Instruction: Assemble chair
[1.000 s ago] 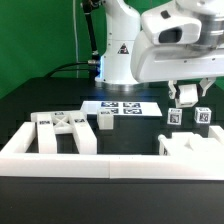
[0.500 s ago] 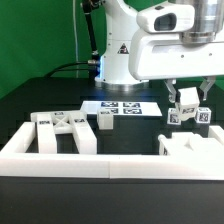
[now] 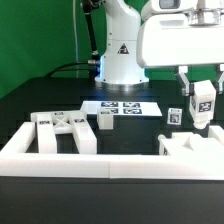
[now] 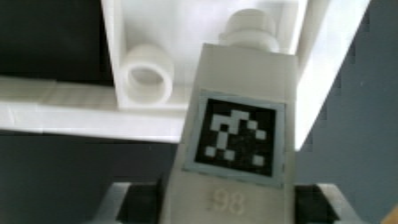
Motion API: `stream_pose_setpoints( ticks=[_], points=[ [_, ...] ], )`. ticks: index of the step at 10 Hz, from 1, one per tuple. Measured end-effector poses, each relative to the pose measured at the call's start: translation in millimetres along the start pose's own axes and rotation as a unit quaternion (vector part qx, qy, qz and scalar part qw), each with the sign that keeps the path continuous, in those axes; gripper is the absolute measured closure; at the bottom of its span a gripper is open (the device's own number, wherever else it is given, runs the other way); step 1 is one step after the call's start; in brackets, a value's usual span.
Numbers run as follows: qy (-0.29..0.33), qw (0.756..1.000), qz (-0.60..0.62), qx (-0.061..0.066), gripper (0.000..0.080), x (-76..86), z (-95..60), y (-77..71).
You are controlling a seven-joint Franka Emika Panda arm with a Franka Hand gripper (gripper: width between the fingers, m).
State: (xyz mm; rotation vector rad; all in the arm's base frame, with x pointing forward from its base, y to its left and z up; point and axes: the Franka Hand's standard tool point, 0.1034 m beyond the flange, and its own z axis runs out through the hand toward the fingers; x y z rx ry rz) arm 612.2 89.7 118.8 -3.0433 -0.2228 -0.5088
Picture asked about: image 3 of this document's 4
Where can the white marker base sheet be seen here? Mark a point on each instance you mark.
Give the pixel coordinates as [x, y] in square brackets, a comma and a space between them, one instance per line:
[123, 108]

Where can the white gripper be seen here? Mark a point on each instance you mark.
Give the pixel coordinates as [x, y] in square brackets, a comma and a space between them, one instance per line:
[168, 40]

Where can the white chair back frame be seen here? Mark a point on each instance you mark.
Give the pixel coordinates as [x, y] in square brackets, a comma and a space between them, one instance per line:
[70, 122]

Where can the white U-shaped fence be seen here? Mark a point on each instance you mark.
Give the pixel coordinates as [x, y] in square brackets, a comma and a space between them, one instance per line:
[15, 160]

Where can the small tagged cube left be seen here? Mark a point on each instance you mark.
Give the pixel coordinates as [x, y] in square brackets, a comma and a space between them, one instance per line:
[174, 116]

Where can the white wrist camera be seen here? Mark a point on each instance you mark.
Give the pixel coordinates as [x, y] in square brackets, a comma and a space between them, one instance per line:
[154, 7]

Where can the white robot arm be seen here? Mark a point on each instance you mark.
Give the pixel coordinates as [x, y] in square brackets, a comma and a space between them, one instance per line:
[118, 65]

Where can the white chair seat part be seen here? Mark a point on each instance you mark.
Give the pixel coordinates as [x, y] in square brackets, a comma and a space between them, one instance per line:
[187, 143]

